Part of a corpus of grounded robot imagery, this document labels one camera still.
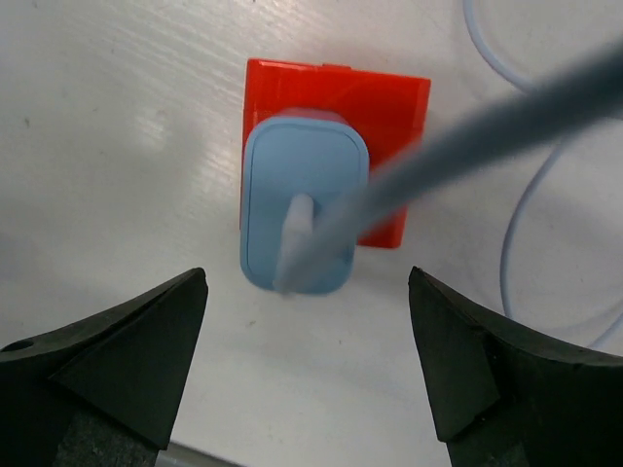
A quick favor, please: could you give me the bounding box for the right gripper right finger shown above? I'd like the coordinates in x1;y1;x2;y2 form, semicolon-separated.
409;268;622;466

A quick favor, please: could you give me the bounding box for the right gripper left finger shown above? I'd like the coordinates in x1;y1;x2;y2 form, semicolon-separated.
1;268;208;466

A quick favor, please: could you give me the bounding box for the light blue charger plug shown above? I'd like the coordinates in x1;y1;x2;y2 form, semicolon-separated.
239;108;369;290

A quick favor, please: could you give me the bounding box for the red cube socket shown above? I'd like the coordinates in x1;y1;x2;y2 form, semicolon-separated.
240;58;431;263

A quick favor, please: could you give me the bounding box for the light blue thin cable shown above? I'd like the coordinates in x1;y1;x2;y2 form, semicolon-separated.
275;0;623;349

